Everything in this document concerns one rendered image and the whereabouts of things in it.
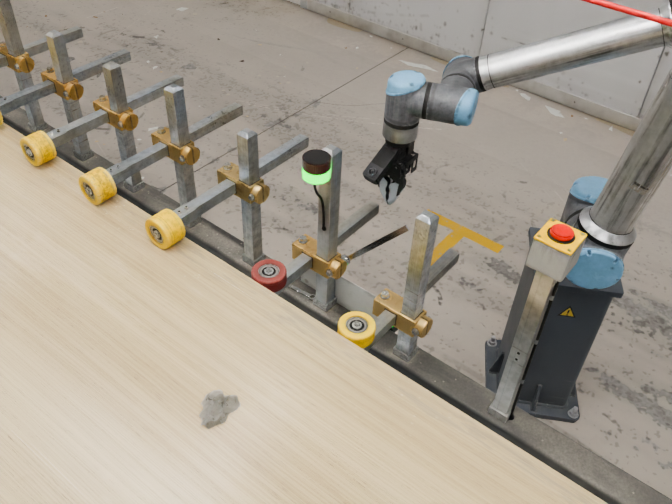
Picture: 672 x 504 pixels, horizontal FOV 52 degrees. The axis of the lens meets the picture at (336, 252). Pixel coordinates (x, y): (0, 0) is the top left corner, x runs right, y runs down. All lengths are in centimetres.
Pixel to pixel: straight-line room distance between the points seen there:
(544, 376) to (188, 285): 132
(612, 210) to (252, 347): 94
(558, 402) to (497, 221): 103
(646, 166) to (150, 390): 119
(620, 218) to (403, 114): 59
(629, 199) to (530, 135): 217
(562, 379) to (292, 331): 123
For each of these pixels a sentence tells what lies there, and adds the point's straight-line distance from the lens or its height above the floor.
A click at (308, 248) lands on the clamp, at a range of 166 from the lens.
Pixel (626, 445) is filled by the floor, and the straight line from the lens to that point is 257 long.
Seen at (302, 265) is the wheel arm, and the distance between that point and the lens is 163.
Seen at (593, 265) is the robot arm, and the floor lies 81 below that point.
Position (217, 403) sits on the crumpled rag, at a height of 92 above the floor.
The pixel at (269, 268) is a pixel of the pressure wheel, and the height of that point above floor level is 91.
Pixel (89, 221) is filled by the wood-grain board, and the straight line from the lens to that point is 176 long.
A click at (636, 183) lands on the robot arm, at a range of 176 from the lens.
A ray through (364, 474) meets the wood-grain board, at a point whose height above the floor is 90.
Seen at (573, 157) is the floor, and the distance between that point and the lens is 382.
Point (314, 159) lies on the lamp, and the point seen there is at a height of 118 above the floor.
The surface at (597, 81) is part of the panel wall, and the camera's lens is 416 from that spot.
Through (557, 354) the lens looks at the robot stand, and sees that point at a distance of 234.
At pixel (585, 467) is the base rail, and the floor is 70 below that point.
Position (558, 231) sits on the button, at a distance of 124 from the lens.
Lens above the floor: 198
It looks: 42 degrees down
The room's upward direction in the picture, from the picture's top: 3 degrees clockwise
